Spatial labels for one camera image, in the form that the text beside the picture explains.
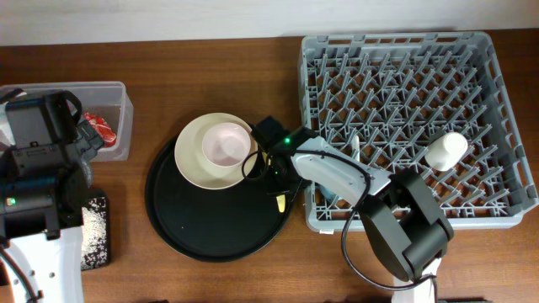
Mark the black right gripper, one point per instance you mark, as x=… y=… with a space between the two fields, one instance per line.
x=272 y=189

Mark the light blue plastic cup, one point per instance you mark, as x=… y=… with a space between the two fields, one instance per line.
x=327 y=194

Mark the pink bowl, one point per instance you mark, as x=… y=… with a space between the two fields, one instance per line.
x=226 y=144

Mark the white plastic cup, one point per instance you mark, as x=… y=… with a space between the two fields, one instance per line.
x=446 y=151

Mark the red candy wrapper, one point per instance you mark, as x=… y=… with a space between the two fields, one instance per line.
x=103 y=129

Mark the pile of rice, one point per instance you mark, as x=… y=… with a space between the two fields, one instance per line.
x=94 y=247

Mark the yellow plastic fork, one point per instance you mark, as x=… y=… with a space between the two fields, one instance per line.
x=281 y=202

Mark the white plastic fork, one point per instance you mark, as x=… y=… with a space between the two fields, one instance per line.
x=355 y=145

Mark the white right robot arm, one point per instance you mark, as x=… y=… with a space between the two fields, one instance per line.
x=408 y=231

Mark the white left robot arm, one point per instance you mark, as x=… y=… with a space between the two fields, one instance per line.
x=45 y=182

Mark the grey dishwasher rack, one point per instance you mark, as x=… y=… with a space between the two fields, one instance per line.
x=401 y=92

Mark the clear plastic waste bin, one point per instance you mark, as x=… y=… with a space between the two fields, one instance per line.
x=108 y=100

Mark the black round tray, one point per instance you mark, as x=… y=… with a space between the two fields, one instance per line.
x=213 y=226

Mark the black rectangular food tray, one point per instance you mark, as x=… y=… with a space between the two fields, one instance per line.
x=98 y=201

